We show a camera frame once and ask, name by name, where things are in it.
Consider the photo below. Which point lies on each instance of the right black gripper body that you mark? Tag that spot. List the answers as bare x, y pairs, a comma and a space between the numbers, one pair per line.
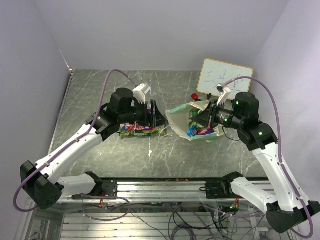
221, 115

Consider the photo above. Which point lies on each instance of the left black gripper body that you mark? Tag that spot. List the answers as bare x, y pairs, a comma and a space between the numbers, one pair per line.
142, 116

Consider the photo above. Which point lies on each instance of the yellow Fox's candy bag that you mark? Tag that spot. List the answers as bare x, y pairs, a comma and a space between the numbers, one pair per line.
155, 131

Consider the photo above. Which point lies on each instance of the purple pink snack packet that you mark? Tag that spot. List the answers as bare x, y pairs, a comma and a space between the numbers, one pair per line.
135, 127

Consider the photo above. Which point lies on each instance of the green patterned paper bag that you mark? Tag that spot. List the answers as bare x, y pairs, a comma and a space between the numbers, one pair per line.
180, 120

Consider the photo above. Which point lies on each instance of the green snack packet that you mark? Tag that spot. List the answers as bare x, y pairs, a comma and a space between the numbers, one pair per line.
123, 130

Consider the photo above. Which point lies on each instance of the blue purple snack packet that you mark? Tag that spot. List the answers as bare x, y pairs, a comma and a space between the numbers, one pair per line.
193, 131

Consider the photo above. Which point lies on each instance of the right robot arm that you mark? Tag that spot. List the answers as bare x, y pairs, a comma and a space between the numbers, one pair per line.
289, 206

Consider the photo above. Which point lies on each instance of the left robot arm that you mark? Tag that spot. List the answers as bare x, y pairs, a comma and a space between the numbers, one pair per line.
107, 121

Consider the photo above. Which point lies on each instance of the red and black marker cap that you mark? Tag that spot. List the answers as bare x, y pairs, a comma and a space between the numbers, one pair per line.
195, 97

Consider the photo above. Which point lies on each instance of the small whiteboard with writing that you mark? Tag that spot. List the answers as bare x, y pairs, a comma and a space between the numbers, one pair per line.
215, 72

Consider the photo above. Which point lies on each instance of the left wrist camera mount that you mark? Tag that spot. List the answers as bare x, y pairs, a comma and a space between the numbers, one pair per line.
140, 92

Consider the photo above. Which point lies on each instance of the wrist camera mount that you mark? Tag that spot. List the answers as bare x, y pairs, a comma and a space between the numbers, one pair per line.
140, 92
224, 92

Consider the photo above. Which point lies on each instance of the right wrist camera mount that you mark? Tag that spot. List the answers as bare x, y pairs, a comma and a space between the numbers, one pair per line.
224, 92

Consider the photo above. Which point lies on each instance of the aluminium rail frame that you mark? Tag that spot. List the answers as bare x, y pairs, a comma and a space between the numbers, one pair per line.
136, 190

